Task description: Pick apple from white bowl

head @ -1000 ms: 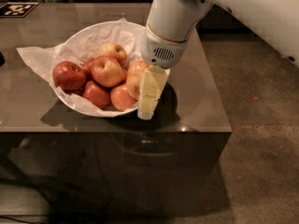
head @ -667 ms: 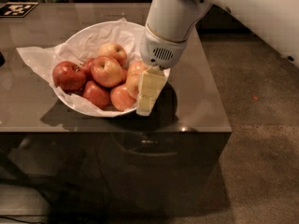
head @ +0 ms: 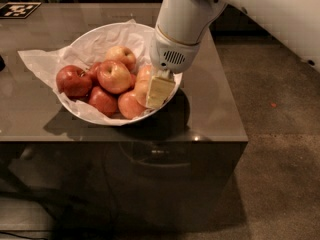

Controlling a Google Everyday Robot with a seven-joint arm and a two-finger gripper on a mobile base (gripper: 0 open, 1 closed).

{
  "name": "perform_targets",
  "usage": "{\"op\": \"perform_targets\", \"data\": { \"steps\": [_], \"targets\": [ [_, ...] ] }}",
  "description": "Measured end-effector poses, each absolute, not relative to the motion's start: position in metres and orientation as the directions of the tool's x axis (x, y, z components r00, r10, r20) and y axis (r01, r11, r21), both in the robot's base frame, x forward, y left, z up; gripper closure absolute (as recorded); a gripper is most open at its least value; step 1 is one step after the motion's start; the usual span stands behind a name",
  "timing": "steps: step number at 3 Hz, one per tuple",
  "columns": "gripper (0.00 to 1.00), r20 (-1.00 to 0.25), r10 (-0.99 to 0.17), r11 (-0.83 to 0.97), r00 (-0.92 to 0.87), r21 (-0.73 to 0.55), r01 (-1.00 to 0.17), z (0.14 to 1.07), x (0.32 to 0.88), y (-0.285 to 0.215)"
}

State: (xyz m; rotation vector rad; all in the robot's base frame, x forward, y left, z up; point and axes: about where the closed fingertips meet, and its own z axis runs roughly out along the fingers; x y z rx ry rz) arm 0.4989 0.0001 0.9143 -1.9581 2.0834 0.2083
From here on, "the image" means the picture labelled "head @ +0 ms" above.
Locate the pale apple behind right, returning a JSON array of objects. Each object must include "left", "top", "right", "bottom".
[{"left": 136, "top": 65, "right": 152, "bottom": 81}]

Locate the dark red apple left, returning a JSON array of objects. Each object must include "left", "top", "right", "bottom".
[{"left": 56, "top": 65, "right": 92, "bottom": 98}]

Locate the white crumpled paper liner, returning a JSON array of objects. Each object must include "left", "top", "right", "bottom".
[{"left": 17, "top": 18, "right": 156, "bottom": 126}]

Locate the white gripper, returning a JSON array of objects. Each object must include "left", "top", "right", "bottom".
[{"left": 146, "top": 27, "right": 200, "bottom": 109}]

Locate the orange red apple bottom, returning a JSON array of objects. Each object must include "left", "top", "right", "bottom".
[{"left": 118, "top": 91, "right": 146, "bottom": 119}]

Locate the pale yellow apple top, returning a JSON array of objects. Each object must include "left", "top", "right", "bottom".
[{"left": 105, "top": 46, "right": 136, "bottom": 71}]

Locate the red yellow apple centre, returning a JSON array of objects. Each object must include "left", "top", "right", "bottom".
[{"left": 97, "top": 60, "right": 131, "bottom": 94}]

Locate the black white marker tag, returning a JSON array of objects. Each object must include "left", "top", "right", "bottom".
[{"left": 0, "top": 2, "right": 41, "bottom": 19}]

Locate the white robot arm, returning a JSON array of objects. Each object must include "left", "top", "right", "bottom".
[{"left": 146, "top": 0, "right": 320, "bottom": 109}]

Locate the small red apple hidden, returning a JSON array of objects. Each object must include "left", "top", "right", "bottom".
[{"left": 87, "top": 62, "right": 101, "bottom": 86}]

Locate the large yellow red apple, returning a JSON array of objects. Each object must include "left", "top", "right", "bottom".
[{"left": 134, "top": 80, "right": 149, "bottom": 106}]

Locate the red apple bottom left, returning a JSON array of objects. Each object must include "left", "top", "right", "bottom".
[{"left": 88, "top": 86, "right": 118, "bottom": 117}]

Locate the dark object at table edge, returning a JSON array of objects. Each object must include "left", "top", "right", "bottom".
[{"left": 0, "top": 55, "right": 6, "bottom": 72}]

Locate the white bowl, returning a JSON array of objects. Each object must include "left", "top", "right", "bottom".
[{"left": 55, "top": 21, "right": 184, "bottom": 127}]

